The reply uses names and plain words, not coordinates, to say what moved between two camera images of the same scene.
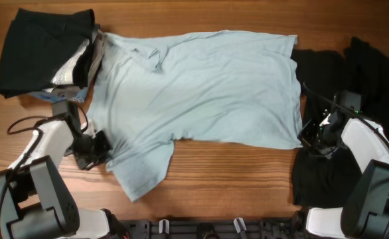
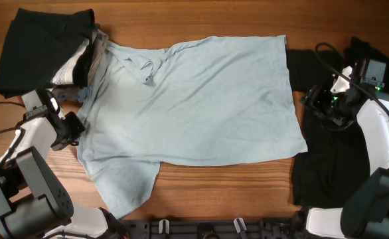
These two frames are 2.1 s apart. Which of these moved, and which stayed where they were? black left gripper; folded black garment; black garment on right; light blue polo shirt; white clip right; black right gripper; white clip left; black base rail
Moved: black right gripper; black left gripper; light blue polo shirt
Stayed: folded black garment; black garment on right; white clip left; black base rail; white clip right
